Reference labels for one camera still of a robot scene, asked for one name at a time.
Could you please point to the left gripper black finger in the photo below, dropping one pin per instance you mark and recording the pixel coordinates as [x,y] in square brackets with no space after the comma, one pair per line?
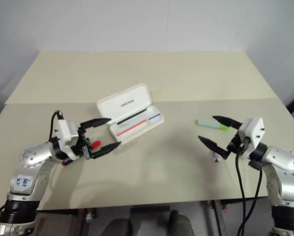
[96,122]
[106,150]

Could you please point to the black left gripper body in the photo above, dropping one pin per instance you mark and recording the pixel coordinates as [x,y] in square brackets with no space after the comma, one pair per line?
[82,145]

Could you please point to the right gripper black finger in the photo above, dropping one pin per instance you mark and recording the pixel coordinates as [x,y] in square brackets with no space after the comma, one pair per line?
[214,147]
[226,121]

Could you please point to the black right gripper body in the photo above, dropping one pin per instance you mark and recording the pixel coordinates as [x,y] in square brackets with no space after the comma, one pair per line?
[239,145]

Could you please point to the red marker pen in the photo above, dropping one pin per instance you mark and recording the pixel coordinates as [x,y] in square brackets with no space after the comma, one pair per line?
[96,144]

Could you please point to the white plastic pencil case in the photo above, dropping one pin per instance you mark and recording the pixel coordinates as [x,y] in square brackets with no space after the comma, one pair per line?
[122,103]

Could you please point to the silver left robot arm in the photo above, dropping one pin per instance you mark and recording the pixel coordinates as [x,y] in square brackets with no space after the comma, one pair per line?
[33,153]

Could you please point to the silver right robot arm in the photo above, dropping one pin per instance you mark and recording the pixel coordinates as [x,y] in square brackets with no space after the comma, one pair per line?
[282,157]

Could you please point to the small white eraser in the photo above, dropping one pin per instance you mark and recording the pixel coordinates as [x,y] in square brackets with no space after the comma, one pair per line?
[217,157]

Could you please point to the pale blue green highlighter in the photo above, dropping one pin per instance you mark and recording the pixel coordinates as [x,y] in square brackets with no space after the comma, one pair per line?
[208,123]

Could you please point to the thin red pen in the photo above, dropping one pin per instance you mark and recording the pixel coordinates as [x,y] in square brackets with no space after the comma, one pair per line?
[129,127]

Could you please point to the thin black pen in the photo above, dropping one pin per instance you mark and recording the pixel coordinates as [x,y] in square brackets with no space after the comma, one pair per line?
[132,116]

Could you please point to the short blue pen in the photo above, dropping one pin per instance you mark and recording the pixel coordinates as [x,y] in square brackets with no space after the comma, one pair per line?
[154,117]

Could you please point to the white handwritten sticker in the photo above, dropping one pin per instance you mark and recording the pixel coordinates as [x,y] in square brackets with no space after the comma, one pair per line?
[22,183]

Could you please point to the dark rounded shape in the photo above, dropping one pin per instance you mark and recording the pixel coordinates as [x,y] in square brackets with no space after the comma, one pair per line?
[181,223]

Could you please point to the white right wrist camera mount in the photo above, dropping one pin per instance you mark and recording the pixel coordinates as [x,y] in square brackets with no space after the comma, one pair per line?
[256,132]

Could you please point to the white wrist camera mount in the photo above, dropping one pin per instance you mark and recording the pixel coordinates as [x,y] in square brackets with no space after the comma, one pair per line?
[64,132]
[256,132]

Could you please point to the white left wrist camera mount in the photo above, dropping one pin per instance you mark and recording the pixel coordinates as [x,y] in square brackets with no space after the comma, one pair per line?
[64,132]

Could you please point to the metal table frame leg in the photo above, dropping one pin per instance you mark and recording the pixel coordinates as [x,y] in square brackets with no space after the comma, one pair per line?
[215,218]

